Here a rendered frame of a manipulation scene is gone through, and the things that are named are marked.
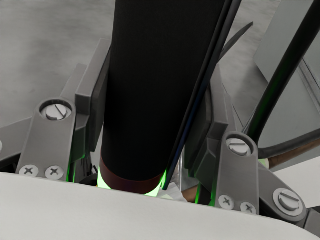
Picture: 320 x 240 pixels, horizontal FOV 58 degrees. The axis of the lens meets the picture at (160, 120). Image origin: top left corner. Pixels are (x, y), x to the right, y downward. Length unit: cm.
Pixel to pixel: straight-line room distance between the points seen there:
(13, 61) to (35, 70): 22
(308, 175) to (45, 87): 222
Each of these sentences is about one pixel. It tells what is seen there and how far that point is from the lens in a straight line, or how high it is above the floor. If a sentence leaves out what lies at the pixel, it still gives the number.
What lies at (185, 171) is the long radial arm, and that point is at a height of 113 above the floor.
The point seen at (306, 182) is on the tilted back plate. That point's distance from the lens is 58.
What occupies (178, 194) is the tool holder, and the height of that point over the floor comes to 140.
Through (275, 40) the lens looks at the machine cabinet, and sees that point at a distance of 323.
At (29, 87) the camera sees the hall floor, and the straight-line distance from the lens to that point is 254.
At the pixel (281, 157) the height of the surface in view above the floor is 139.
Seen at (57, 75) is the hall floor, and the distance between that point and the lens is 266.
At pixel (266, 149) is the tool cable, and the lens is 26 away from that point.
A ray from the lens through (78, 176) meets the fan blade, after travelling 67.
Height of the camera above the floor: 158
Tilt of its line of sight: 42 degrees down
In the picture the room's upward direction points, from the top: 16 degrees clockwise
